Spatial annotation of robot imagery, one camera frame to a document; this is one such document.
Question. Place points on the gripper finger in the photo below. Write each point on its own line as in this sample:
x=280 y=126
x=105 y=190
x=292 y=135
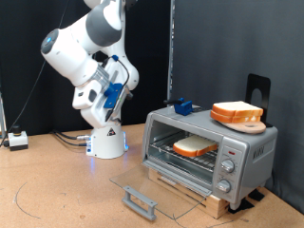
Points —
x=118 y=120
x=129 y=95

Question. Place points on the silver toaster oven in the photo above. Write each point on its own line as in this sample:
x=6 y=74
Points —
x=250 y=152

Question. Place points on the black metal bookend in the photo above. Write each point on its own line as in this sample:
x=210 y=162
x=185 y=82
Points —
x=266 y=85

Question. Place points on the metal spatula with blue grip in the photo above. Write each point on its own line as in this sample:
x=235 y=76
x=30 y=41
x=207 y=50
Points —
x=183 y=107

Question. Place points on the black foam pad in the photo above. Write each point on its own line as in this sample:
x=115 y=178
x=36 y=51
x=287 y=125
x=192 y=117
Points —
x=240 y=205
x=256 y=194

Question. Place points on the grey backdrop curtain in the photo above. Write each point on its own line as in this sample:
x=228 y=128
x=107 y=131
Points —
x=228 y=47

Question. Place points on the black backdrop curtain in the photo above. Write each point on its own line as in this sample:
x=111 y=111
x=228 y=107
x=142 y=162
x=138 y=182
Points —
x=47 y=104

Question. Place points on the round wooden serving board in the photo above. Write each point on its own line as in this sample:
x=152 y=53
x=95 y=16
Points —
x=250 y=128

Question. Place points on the silver oven knob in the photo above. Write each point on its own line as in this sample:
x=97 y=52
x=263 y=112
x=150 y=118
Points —
x=223 y=186
x=228 y=165

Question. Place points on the metal frame bar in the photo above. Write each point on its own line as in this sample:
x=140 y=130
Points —
x=2 y=117

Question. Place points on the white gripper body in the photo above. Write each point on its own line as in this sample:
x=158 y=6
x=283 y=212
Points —
x=95 y=114

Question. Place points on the toy bread slice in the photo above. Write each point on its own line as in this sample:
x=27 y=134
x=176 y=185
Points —
x=193 y=144
x=237 y=107
x=228 y=118

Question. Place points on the slatted wooden block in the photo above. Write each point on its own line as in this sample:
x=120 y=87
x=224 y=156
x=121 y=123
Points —
x=218 y=205

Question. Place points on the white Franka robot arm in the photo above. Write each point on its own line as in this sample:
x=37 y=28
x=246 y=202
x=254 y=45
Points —
x=63 y=57

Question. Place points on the emergency stop button box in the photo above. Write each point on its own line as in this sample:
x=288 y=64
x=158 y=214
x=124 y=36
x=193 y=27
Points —
x=18 y=139

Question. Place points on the vertical metal pole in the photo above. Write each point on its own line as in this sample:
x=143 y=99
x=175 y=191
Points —
x=171 y=47

